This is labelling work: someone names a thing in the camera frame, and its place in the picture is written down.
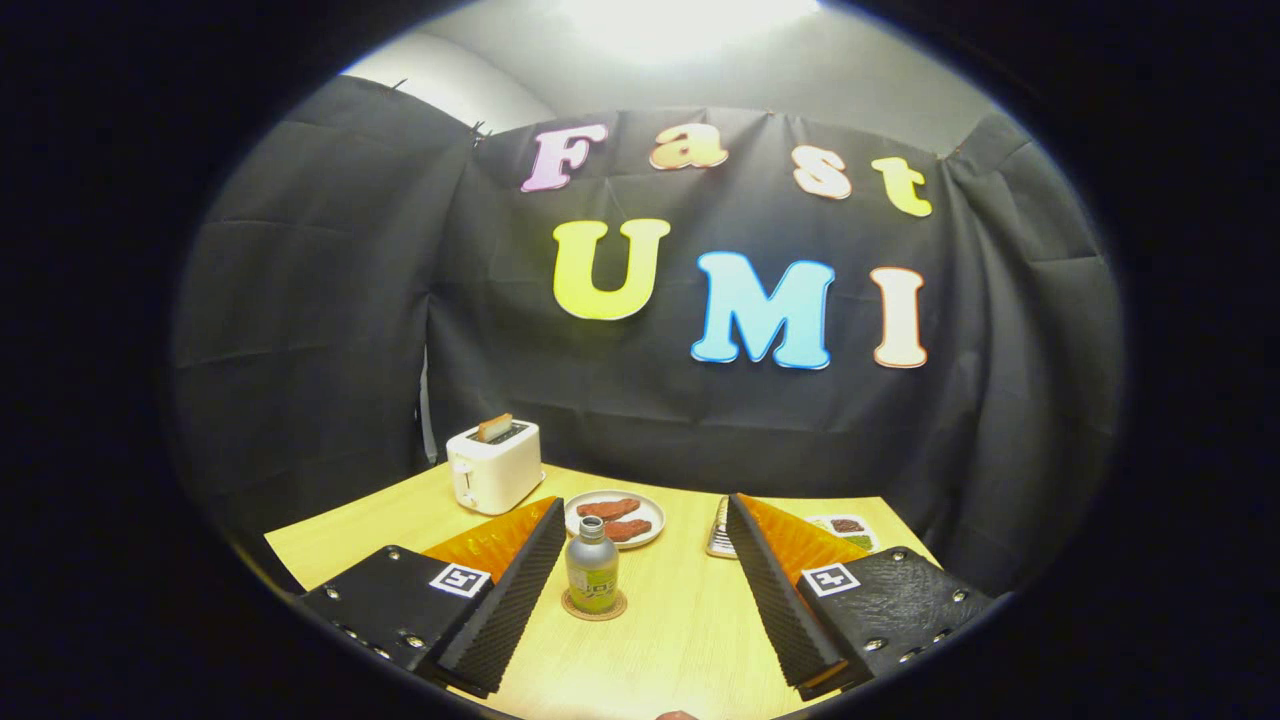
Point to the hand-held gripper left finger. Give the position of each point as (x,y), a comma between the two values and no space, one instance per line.
(505,610)

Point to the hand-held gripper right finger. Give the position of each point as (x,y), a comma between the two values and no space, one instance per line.
(785,610)

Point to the silver juice bottle green label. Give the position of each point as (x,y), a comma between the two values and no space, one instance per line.
(592,570)

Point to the round cork coaster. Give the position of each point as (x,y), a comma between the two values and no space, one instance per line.
(615,610)

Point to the white divided condiment dish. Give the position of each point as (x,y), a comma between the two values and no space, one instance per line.
(850,528)

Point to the wooden table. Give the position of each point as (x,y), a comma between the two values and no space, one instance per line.
(680,630)

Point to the white toaster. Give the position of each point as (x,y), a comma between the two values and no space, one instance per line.
(495,470)

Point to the brown meat piece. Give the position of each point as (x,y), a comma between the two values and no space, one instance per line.
(628,529)
(608,508)

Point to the white round plate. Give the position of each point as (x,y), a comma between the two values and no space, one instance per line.
(650,515)

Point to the toast slice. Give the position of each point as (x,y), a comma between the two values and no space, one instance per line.
(495,427)

